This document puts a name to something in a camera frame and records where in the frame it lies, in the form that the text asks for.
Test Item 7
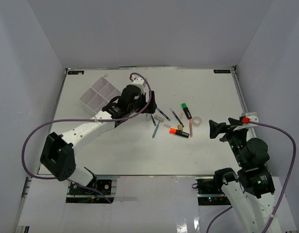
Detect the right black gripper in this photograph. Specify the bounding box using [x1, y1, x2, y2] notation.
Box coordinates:
[209, 117, 249, 167]

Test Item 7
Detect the green ink pen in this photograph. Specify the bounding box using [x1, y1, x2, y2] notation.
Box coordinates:
[150, 114, 156, 126]

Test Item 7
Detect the clear tape roll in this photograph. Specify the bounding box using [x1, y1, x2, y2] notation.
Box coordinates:
[192, 116, 202, 126]

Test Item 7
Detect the orange pen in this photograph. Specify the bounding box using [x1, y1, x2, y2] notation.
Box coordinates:
[189, 118, 193, 137]

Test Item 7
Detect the white divided organizer box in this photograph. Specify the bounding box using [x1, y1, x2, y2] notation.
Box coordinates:
[79, 77, 121, 116]

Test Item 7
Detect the dark blue ink pen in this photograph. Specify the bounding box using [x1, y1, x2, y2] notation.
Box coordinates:
[169, 107, 184, 127]

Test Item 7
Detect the green cap black highlighter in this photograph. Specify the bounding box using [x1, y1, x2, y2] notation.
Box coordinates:
[181, 103, 192, 119]

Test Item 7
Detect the orange cap black highlighter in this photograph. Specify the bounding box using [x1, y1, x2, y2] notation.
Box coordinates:
[169, 128, 190, 138]

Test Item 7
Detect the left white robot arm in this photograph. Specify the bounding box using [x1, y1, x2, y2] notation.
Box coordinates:
[40, 73, 157, 194]

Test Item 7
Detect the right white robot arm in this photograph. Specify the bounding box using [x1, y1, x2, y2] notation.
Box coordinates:
[209, 115, 282, 233]

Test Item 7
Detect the grey rectangular eraser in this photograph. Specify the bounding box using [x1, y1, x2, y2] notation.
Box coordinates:
[154, 115, 164, 122]

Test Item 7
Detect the light blue pen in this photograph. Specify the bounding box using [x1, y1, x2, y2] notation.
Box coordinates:
[152, 122, 160, 138]

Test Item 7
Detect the right black corner label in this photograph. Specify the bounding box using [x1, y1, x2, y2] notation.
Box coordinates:
[214, 69, 231, 74]

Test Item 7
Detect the black corner label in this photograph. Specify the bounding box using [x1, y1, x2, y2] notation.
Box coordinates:
[214, 69, 231, 74]
[67, 70, 84, 75]

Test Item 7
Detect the left black corner label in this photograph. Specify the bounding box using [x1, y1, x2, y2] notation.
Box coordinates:
[67, 70, 84, 75]

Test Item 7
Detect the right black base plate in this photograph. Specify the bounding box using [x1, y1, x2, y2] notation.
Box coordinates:
[192, 179, 231, 206]

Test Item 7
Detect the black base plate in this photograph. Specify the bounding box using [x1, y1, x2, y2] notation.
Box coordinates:
[192, 179, 231, 206]
[68, 179, 112, 195]

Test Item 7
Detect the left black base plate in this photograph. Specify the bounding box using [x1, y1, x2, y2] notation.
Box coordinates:
[68, 179, 112, 195]

